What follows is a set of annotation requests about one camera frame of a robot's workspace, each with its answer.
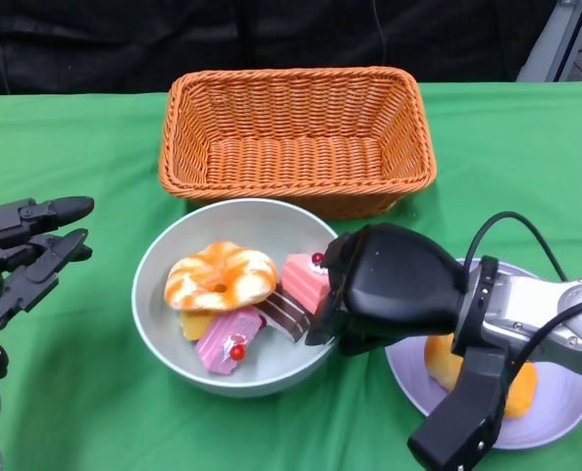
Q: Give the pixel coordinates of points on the chocolate brown cake slice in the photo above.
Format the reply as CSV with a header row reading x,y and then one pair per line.
x,y
285,316

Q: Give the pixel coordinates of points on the orange wicker basket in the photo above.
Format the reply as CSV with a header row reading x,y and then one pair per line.
x,y
295,162

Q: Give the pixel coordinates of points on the yellow cake slice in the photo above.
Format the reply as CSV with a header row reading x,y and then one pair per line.
x,y
195,326

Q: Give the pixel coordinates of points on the black backdrop curtain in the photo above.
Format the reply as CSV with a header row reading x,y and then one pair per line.
x,y
123,39

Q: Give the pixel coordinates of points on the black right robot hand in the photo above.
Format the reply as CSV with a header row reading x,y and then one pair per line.
x,y
398,284

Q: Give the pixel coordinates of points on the orange wedge bread with hole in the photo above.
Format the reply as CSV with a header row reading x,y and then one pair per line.
x,y
521,392

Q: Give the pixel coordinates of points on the salmon pink cake slice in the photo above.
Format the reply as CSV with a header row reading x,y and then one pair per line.
x,y
302,284

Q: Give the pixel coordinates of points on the grey aluminium frame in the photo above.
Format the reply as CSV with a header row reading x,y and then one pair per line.
x,y
550,39

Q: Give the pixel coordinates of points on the magenta cake slice with cherry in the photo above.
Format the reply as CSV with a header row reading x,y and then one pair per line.
x,y
227,338

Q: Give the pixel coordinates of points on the pale green bowl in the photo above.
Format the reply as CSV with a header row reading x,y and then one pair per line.
x,y
251,225

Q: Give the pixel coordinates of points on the lavender round plate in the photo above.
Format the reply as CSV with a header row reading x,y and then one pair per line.
x,y
555,417

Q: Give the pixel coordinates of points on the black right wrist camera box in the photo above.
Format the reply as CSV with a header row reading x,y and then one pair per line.
x,y
462,427

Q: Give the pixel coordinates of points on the green tablecloth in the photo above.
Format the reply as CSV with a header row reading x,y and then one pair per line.
x,y
74,147

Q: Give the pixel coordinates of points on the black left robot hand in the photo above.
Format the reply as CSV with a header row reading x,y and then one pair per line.
x,y
6,245

